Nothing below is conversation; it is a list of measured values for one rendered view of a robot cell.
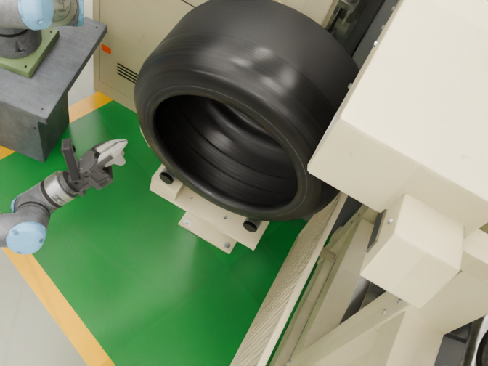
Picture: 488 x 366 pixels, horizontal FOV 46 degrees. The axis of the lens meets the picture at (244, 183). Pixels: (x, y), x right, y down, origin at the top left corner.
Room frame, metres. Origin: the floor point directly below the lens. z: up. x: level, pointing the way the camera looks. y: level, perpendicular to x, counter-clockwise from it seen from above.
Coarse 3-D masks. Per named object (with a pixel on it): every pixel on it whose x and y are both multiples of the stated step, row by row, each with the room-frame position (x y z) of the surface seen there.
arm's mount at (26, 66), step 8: (48, 32) 1.29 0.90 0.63; (56, 32) 1.30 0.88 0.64; (48, 40) 1.25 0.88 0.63; (56, 40) 1.29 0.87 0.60; (40, 48) 1.20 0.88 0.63; (48, 48) 1.23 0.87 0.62; (32, 56) 1.16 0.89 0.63; (40, 56) 1.17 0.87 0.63; (0, 64) 1.08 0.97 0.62; (8, 64) 1.09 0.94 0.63; (16, 64) 1.10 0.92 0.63; (24, 64) 1.11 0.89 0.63; (32, 64) 1.13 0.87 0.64; (16, 72) 1.08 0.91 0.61; (24, 72) 1.09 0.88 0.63; (32, 72) 1.11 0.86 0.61
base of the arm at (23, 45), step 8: (24, 32) 1.18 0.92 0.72; (32, 32) 1.21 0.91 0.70; (40, 32) 1.25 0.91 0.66; (0, 40) 1.12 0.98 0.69; (8, 40) 1.13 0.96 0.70; (16, 40) 1.15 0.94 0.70; (24, 40) 1.17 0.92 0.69; (32, 40) 1.19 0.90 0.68; (40, 40) 1.23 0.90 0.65; (0, 48) 1.11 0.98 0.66; (8, 48) 1.12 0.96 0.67; (16, 48) 1.14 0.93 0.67; (24, 48) 1.15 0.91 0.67; (32, 48) 1.18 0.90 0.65; (0, 56) 1.11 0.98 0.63; (8, 56) 1.11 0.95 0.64; (16, 56) 1.12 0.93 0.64; (24, 56) 1.14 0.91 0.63
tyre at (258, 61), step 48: (240, 0) 1.00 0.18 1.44; (192, 48) 0.83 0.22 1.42; (240, 48) 0.84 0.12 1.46; (288, 48) 0.89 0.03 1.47; (336, 48) 0.98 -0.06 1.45; (144, 96) 0.79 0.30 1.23; (192, 96) 1.02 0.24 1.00; (240, 96) 0.76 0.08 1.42; (288, 96) 0.79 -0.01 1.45; (336, 96) 0.87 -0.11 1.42; (192, 144) 0.91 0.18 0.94; (240, 144) 1.00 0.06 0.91; (288, 144) 0.74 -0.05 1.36; (240, 192) 0.84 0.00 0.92; (288, 192) 0.87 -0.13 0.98; (336, 192) 0.78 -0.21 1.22
